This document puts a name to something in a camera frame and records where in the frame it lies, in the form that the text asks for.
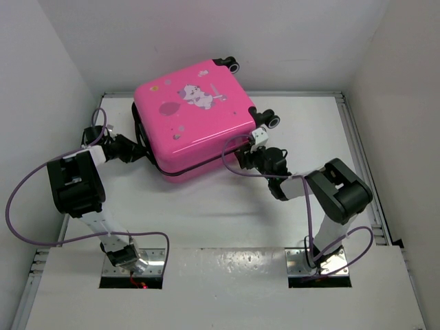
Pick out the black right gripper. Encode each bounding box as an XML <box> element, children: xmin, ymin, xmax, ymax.
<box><xmin>236</xmin><ymin>142</ymin><xmax>274</xmax><ymax>183</ymax></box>

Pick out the pink hard-shell suitcase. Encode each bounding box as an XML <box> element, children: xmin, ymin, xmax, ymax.
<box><xmin>132</xmin><ymin>56</ymin><xmax>281</xmax><ymax>183</ymax></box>

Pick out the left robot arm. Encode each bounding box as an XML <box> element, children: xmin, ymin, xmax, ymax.
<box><xmin>47</xmin><ymin>125</ymin><xmax>149</xmax><ymax>275</ymax></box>

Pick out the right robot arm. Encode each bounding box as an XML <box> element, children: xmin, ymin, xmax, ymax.
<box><xmin>235</xmin><ymin>147</ymin><xmax>373</xmax><ymax>270</ymax></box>

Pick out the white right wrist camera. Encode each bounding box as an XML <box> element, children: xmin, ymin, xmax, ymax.
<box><xmin>250</xmin><ymin>127</ymin><xmax>269</xmax><ymax>148</ymax></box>

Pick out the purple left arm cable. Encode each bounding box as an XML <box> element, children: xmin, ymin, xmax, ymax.
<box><xmin>5</xmin><ymin>107</ymin><xmax>171</xmax><ymax>266</ymax></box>

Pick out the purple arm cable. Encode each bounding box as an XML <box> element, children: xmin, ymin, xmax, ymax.
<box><xmin>221</xmin><ymin>134</ymin><xmax>375</xmax><ymax>281</ymax></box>
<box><xmin>5</xmin><ymin>107</ymin><xmax>171</xmax><ymax>266</ymax></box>

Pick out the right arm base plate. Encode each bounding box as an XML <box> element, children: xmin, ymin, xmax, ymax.
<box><xmin>285</xmin><ymin>247</ymin><xmax>349</xmax><ymax>278</ymax></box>

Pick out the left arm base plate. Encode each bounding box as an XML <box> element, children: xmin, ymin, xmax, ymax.
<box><xmin>102</xmin><ymin>249</ymin><xmax>166</xmax><ymax>277</ymax></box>

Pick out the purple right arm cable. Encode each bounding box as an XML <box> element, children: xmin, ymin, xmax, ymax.
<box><xmin>221</xmin><ymin>134</ymin><xmax>375</xmax><ymax>281</ymax></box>

